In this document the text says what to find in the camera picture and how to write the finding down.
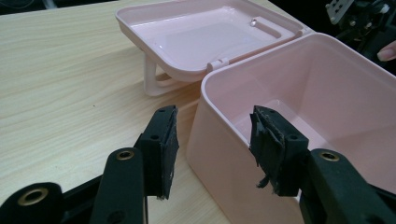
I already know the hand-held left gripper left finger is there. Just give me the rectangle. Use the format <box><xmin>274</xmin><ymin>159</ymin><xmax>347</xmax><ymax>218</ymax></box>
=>
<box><xmin>89</xmin><ymin>105</ymin><xmax>180</xmax><ymax>224</ymax></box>

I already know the pink plastic lunch box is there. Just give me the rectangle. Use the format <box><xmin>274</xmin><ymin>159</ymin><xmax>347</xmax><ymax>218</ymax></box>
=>
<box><xmin>115</xmin><ymin>0</ymin><xmax>396</xmax><ymax>224</ymax></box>

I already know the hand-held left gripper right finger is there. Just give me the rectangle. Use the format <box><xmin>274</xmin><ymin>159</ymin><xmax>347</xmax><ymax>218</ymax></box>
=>
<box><xmin>248</xmin><ymin>105</ymin><xmax>396</xmax><ymax>224</ymax></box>

